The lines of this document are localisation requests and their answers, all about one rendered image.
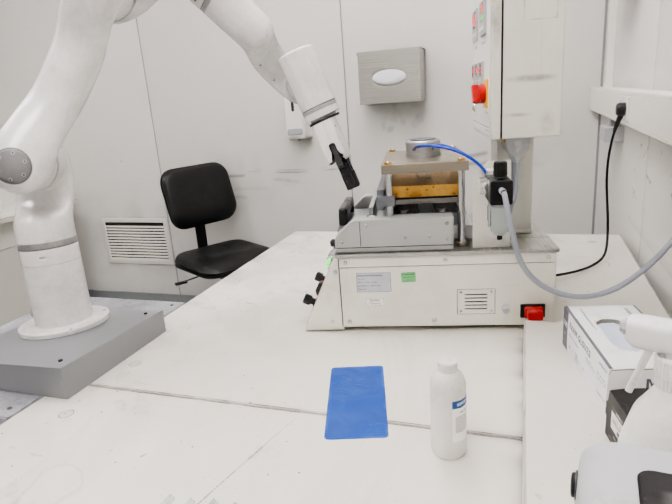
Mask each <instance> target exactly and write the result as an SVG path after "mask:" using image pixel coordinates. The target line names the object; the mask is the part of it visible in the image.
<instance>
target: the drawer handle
mask: <svg viewBox="0 0 672 504"><path fill-rule="evenodd" d="M351 212H354V201H353V197H346V198H345V200H344V202H343V203H342V205H341V207H340V208H339V225H340V226H344V225H346V224H347V223H348V215H349V213H351Z"/></svg>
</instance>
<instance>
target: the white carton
mask: <svg viewBox="0 0 672 504"><path fill-rule="evenodd" d="M631 314H643V313H642V312H641V311H640V310H639V309H638V308H637V307H636V306H635V305H604V306H564V320H563V341H562V343H563V345H564V347H565V348H566V350H567V352H568V353H569V355H570V357H571V358H572V360H573V362H574V363H575V365H576V367H577V368H578V370H579V372H580V373H581V375H582V377H583V378H584V380H585V381H586V383H587V385H588V386H589V388H590V390H591V391H592V393H593V395H594V396H595V398H596V400H597V401H598V403H599V405H600V406H601V408H602V410H603V411H604V413H605V414H606V413H607V402H608V397H609V392H610V390H616V389H624V388H626V386H627V384H628V382H629V380H630V378H631V376H632V374H633V372H634V370H635V368H636V366H637V364H638V362H639V360H640V358H641V356H642V354H643V352H644V351H645V350H644V349H640V348H637V347H633V346H632V345H630V344H629V343H628V342H627V341H626V339H625V334H623V332H620V331H619V327H620V322H621V319H625V318H628V317H629V316H630V315H631ZM656 353H657V352H653V354H652V355H651V357H650V359H649V361H648V363H647V365H646V367H645V369H644V371H643V373H642V375H641V377H640V379H639V381H638V382H637V384H636V386H635V388H651V387H652V386H653V385H654V373H653V369H654V358H655V354H656Z"/></svg>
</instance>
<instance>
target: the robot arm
mask: <svg viewBox="0 0 672 504"><path fill-rule="evenodd" d="M157 1H158V0H60V5H59V13H58V20H57V26H56V31H55V35H54V39H53V42H52V45H51V47H50V50H49V52H48V54H47V57H46V59H45V61H44V64H43V66H42V68H41V71H40V73H39V75H38V77H37V79H36V81H35V83H34V85H33V87H32V88H31V90H30V91H29V93H28V94H27V96H26V97H25V98H24V100H23V101H22V102H21V104H20V105H19V106H18V107H17V109H16V110H15V111H14V113H13V114H12V115H11V117H10V118H9V119H8V121H7V122H6V123H5V125H4V126H3V127H2V129H1V130H0V188H2V189H4V190H6V191H8V192H11V193H15V194H17V204H16V210H15V216H14V223H13V230H14V236H15V241H16V245H17V249H18V254H19V258H20V263H21V267H22V271H23V275H24V280H25V284H26V288H27V292H28V297H29V301H30V305H31V309H30V315H31V316H32V317H33V319H31V320H29V321H27V322H25V323H24V324H22V325H21V326H20V327H19V328H18V334H19V336H20V337H21V338H23V339H28V340H45V339H53V338H59V337H64V336H68V335H72V334H76V333H79V332H82V331H85V330H88V329H91V328H93V327H95V326H98V325H99V324H101V323H103V322H104V321H106V320H107V319H108V318H109V316H110V312H109V309H108V308H106V307H103V306H95V305H91V301H90V296H89V291H88V286H87V281H86V277H85V272H84V267H83V262H82V257H81V253H80V248H79V243H78V238H77V233H76V228H75V224H74V217H73V206H74V174H73V168H72V164H71V160H70V158H69V155H68V153H67V151H66V150H65V148H64V147H63V146H62V144H63V142H64V140H65V138H66V136H67V134H68V133H69V131H70V129H71V127H72V126H73V124H74V122H75V121H76V119H77V118H78V116H79V114H80V113H81V111H82V109H83V107H84V105H85V103H86V101H87V99H88V97H89V95H90V93H91V91H92V89H93V87H94V85H95V82H96V80H97V78H98V76H99V73H100V71H101V68H102V65H103V62H104V58H105V54H106V50H107V45H108V41H109V36H110V32H111V28H112V25H113V24H122V23H125V22H128V21H130V20H133V19H135V18H136V17H138V16H140V15H141V14H143V13H144V12H145V11H147V10H148V9H149V8H150V7H151V6H152V5H153V4H154V3H156V2H157ZM190 1H191V2H192V3H193V4H194V5H195V6H196V7H197V8H199V9H200V10H201V11H202V12H203V13H204V14H205V15H206V16H207V17H208V18H209V19H211V20H212V21H213V22H214V23H215V24H216V25H217V26H218V27H220V28H221V29H222V30H223V31H224V32H225V33H226V34H227V35H228V36H230V37H231V38H232V39H233V40H234V41H235V42H236V43H237V44H239V45H240V46H241V48H242V49H243V50H244V51H245V53H246V55H247V57H248V59H249V60H250V62H251V64H252V65H253V67H254V68H255V69H256V71H257V72H258V73H259V74H260V75H261V76H262V77H263V78H264V79H265V80H266V81H267V82H268V83H269V84H270V85H271V86H272V87H273V88H274V89H275V90H277V91H278V92H279V93H280V94H281V95H282V96H284V97H285V98H286V99H288V100H289V101H291V102H293V103H295V104H298V106H299V108H300V110H301V112H302V115H303V117H304V119H305V121H306V124H307V123H310V122H311V125H309V126H310V127H312V126H314V129H315V133H316V135H317V138H318V141H319V143H320V146H321V148H322V151H323V153H324V156H325V158H326V161H327V163H328V165H330V166H331V165H333V164H334V163H336V165H337V167H338V169H339V171H340V173H341V176H342V179H343V181H344V183H345V185H346V188H347V190H351V189H353V188H356V187H358V186H359V185H360V182H359V179H358V177H357V175H356V172H355V170H354V169H353V166H352V164H351V162H350V159H349V156H350V154H351V151H350V148H349V146H348V143H347V141H346V138H345V136H344V134H343V131H342V129H341V127H340V125H339V122H338V120H337V118H336V115H339V114H340V113H339V112H337V113H336V110H338V109H340V108H339V106H338V103H337V101H336V99H335V96H334V94H333V92H332V89H331V87H330V85H329V82H328V80H327V78H326V75H325V73H324V71H323V68H322V66H321V64H320V61H319V59H318V57H317V54H316V52H315V50H314V47H313V46H312V45H303V46H300V47H298V48H295V49H293V50H291V51H289V52H288V53H285V51H284V50H283V49H282V47H281V46H280V44H279V42H278V40H277V38H276V35H275V32H274V27H273V24H272V22H271V20H270V19H269V17H268V16H267V15H266V14H265V13H264V12H263V11H262V10H261V9H260V8H259V7H258V6H257V5H256V4H255V3H254V2H253V1H252V0H190Z"/></svg>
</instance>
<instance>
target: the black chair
mask: <svg viewBox="0 0 672 504"><path fill-rule="evenodd" d="M160 187H161V191H162V194H163V197H164V201H165V204H166V207H167V211H168V214H169V217H170V220H171V222H172V224H173V225H174V226H175V227H176V228H178V229H182V230H183V229H189V228H193V227H195V231H196V238H197V245H198V248H196V249H192V250H189V251H185V252H182V253H179V254H178V255H177V256H176V259H175V263H176V264H175V266H176V267H177V268H179V269H181V270H184V271H186V272H189V273H191V274H193V275H196V277H193V278H191V279H188V280H185V281H181V282H176V283H174V284H175V285H176V286H178V285H182V284H186V283H188V281H190V280H193V279H195V278H198V277H201V278H204V279H218V278H220V279H224V278H225V277H227V276H228V275H230V274H231V273H233V272H234V271H236V270H237V269H239V268H240V267H242V266H243V265H245V264H246V263H248V262H249V261H251V260H253V259H254V258H256V257H257V256H259V255H260V254H262V253H263V252H265V251H266V250H268V249H269V248H270V247H267V246H263V245H260V244H256V243H253V242H249V241H246V240H242V239H234V240H228V241H224V242H220V243H216V244H212V245H208V243H207V236H206V229H205V224H209V223H213V222H218V221H222V220H225V219H228V218H230V217H231V216H232V215H233V214H234V212H235V210H236V206H237V205H236V199H235V196H234V192H233V189H232V185H231V182H230V178H229V175H228V172H227V170H226V169H225V167H224V166H222V165H221V164H219V163H216V162H209V163H203V164H197V165H191V166H186V167H180V168H174V169H169V170H167V171H165V172H164V173H163V174H162V176H161V178H160Z"/></svg>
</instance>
